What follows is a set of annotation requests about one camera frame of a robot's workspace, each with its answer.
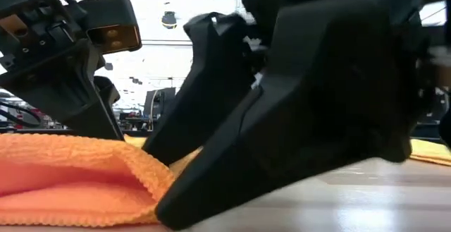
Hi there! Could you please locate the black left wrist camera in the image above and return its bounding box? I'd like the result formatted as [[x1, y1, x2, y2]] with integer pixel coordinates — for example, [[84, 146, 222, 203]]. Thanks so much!
[[78, 0, 142, 55]]

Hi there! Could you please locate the black computer monitor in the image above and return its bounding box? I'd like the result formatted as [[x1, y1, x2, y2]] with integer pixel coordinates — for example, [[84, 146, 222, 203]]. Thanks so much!
[[143, 87, 177, 120]]

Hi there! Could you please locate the black ceiling camera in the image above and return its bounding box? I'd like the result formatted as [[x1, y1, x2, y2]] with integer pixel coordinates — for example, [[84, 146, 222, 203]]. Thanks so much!
[[161, 11, 178, 30]]

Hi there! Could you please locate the black metal table frame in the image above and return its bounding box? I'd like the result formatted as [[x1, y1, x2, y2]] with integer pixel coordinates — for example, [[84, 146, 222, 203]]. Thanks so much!
[[0, 127, 445, 142]]

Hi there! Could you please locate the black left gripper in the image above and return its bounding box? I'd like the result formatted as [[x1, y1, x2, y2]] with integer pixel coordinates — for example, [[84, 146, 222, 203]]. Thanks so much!
[[0, 0, 124, 141]]

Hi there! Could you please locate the yellow microfiber towel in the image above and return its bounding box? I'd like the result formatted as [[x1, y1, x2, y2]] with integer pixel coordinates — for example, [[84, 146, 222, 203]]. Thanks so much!
[[410, 138, 451, 167]]

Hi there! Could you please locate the orange microfiber towel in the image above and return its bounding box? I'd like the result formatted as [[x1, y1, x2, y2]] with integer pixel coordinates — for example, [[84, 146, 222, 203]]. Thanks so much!
[[0, 133, 204, 228]]

